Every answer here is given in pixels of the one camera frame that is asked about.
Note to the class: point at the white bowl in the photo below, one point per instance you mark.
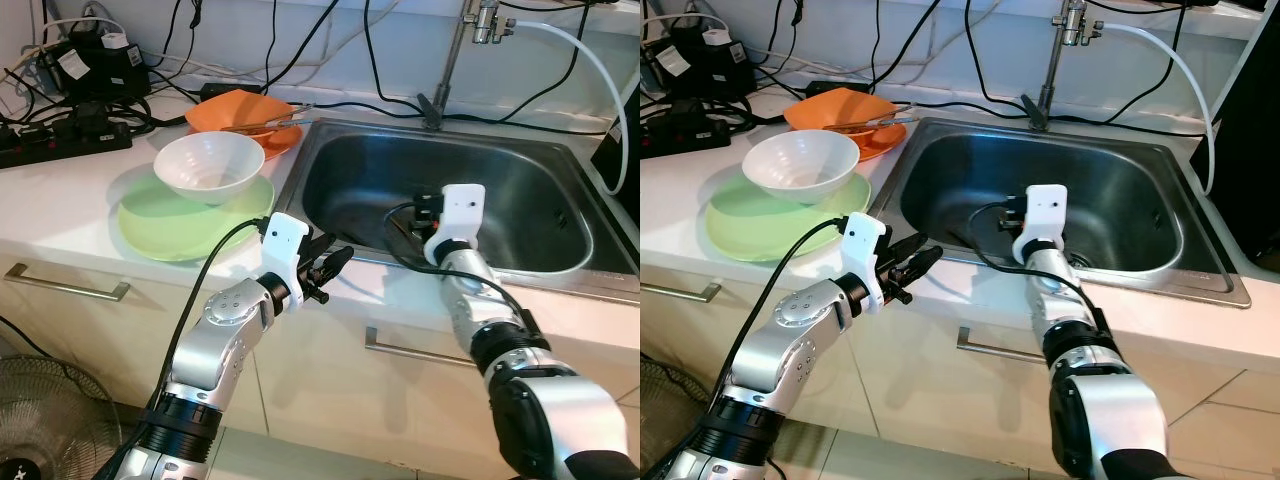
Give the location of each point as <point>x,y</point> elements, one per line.
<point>210,165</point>
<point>800,165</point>

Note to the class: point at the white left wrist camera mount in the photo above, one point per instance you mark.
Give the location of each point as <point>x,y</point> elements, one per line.
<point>862,245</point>
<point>283,245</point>

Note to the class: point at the chrome kitchen faucet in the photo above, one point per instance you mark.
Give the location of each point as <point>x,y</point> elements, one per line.
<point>1047,70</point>
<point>445,70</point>

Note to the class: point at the grey floor fan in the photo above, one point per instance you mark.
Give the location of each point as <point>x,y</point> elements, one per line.
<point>660,410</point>
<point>50,420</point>

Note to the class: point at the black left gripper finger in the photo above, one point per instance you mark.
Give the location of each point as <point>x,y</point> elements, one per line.
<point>337,265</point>
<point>325,245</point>
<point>903,247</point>
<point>918,268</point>

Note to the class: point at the orange plastic plate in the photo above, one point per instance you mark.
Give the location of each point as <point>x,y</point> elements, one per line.
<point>880,148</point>
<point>280,148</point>

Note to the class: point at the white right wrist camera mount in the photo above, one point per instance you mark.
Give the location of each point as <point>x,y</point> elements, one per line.
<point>462,210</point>
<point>1045,210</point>

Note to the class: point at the light green plate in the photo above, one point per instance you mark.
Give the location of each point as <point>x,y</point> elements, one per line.
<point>750,230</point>
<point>165,230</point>

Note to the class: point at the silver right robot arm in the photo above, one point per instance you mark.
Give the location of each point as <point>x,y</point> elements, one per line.
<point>1110,410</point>
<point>555,410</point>

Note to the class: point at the silver metal spoon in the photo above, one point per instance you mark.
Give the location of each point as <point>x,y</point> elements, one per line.
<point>865,126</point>
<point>265,125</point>

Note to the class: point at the stainless steel sink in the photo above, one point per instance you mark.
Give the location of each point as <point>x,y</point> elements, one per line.
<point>1130,190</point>
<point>540,190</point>

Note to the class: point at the flat black power adapter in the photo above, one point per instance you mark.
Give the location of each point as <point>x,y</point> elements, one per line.
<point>835,87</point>
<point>230,90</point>

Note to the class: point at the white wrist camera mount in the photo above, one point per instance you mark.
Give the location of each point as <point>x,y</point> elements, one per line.
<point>283,245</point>
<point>462,210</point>
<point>862,245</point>
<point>1045,210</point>

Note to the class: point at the orange plastic bowl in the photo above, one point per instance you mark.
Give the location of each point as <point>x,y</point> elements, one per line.
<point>835,107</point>
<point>235,108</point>

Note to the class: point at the black power strip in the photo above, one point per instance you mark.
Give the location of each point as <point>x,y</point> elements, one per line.
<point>70,145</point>
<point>685,135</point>

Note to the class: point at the white kitchen cabinet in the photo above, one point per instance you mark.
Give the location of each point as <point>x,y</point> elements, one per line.
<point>330,420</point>
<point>940,420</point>

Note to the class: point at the black appliance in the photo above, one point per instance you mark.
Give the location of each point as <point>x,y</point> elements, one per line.
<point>1250,160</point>
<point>628,170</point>

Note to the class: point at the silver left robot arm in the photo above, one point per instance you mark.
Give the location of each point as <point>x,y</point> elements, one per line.
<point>790,345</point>
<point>215,330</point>

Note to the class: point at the black charger box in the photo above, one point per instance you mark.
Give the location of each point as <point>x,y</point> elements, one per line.
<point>100,65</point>
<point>700,60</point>

